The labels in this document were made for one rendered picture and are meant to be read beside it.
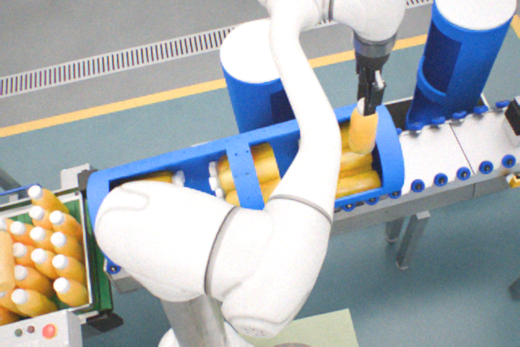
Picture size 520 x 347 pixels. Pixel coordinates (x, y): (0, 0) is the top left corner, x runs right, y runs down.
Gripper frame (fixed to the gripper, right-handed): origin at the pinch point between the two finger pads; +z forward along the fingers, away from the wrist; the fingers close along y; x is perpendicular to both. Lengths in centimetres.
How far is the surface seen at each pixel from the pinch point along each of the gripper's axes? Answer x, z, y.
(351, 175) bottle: 1.4, 43.1, 1.9
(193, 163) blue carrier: 47, 41, 18
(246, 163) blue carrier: 31.4, 22.8, 3.8
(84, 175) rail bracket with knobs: 84, 46, 28
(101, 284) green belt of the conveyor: 85, 57, -6
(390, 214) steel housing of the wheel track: -9, 60, -7
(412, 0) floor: -90, 145, 151
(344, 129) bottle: 0.8, 31.4, 11.3
